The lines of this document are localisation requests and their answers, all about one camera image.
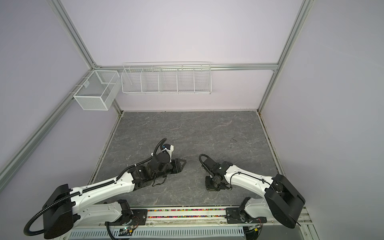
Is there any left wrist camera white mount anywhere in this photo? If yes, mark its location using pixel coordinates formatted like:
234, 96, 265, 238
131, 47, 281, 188
161, 144, 174, 159

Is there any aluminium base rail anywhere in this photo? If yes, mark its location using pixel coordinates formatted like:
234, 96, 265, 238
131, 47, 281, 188
58, 205, 319, 229

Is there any white vented cable duct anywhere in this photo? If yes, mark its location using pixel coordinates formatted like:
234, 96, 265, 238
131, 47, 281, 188
63, 226, 245, 240

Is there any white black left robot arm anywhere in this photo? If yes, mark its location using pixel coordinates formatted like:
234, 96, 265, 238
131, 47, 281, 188
23, 139, 187, 239

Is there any white wire long basket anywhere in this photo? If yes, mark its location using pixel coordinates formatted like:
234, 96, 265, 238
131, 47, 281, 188
121, 62, 212, 95

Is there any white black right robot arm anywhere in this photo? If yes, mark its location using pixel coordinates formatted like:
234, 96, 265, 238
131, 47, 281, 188
199, 154, 306, 229

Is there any white mesh square basket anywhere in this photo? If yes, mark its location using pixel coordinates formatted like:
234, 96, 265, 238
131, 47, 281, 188
74, 70, 121, 111

